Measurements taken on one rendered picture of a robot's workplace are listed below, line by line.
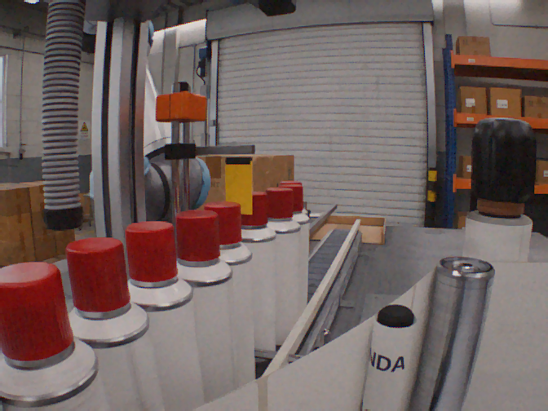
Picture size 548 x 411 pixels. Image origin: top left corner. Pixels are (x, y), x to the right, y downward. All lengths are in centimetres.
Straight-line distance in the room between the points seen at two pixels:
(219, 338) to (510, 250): 31
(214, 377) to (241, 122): 500
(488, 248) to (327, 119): 444
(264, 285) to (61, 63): 30
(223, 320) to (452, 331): 16
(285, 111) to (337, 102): 73
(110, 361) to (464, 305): 19
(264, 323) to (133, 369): 24
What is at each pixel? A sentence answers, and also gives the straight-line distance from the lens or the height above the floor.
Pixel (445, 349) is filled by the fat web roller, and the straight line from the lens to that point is 22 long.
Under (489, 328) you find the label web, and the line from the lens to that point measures 27.
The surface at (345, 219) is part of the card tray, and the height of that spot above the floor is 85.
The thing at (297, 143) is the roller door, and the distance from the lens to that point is 490.
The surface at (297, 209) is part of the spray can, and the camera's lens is 48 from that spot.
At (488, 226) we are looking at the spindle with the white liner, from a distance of 41.
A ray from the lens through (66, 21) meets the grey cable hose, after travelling 31.
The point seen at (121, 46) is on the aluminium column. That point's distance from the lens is 40.
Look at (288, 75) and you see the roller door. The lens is 504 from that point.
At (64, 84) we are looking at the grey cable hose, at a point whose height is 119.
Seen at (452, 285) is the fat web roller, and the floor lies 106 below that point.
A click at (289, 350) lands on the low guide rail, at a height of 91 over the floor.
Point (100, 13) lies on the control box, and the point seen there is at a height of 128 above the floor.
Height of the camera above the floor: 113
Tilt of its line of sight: 8 degrees down
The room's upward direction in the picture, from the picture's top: straight up
